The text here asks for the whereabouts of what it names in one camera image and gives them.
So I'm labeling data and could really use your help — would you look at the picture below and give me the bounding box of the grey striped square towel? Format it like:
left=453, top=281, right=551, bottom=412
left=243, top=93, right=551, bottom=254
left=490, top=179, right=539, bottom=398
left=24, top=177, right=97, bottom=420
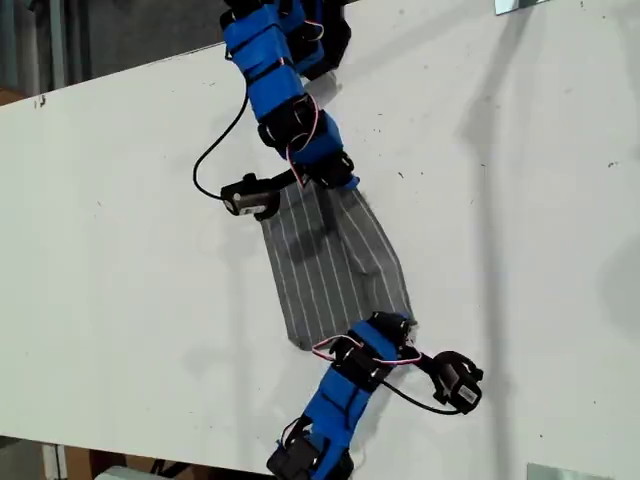
left=258, top=178, right=417, bottom=352

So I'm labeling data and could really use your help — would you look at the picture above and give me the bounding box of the white box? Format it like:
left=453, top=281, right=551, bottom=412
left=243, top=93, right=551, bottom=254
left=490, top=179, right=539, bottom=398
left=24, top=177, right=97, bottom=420
left=94, top=464, right=154, bottom=480

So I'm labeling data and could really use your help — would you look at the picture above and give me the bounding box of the brown cardboard box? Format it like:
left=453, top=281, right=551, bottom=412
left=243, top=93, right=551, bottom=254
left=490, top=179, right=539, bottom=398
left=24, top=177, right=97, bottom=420
left=66, top=446, right=236, bottom=480

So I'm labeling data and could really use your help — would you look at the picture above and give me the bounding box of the white table leg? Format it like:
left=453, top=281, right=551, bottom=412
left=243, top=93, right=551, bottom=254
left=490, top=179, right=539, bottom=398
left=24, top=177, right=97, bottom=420
left=41, top=442, right=69, bottom=480

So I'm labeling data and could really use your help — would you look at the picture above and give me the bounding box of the camera black stalk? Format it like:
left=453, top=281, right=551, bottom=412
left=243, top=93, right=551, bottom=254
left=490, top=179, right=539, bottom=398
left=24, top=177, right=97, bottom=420
left=269, top=169, right=301, bottom=190
left=413, top=351, right=471, bottom=376

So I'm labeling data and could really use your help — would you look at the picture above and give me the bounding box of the camera black cable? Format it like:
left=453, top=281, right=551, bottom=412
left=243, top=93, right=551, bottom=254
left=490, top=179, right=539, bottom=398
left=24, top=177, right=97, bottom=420
left=380, top=380, right=459, bottom=416
left=192, top=84, right=251, bottom=199

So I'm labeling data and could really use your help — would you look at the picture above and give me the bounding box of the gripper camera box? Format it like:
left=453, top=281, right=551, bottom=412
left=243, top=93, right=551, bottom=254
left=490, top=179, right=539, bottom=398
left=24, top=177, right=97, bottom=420
left=220, top=172, right=281, bottom=221
left=434, top=362, right=485, bottom=416

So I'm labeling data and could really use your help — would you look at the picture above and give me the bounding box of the grey metal post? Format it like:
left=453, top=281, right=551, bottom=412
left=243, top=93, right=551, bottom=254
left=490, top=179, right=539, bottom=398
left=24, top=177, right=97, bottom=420
left=48, top=0, right=67, bottom=94

